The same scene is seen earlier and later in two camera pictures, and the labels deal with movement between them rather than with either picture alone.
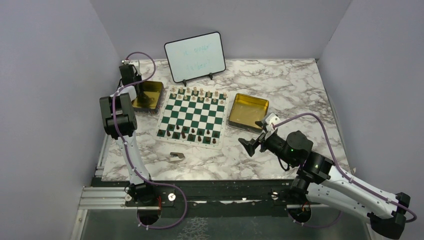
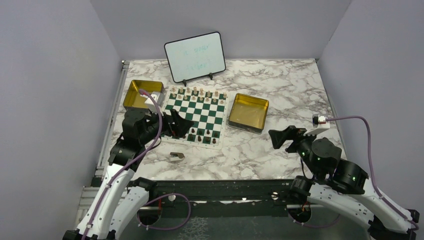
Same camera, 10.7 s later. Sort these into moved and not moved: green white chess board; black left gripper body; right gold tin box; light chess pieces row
Moved: black left gripper body
Not moved: light chess pieces row; green white chess board; right gold tin box
